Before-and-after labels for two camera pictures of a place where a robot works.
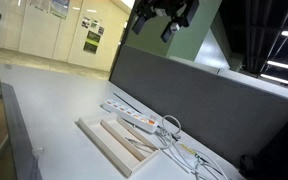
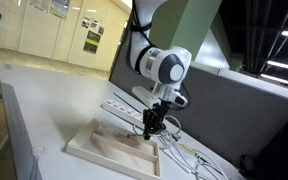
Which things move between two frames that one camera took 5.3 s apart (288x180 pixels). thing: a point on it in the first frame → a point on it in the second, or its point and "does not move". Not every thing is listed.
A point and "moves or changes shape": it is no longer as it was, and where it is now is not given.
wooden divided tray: [123, 146] moves or changes shape
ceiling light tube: [285, 66] does not move
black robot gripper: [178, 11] → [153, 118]
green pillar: [185, 42] does not move
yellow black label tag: [190, 150] does not move
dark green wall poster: [91, 43] does not move
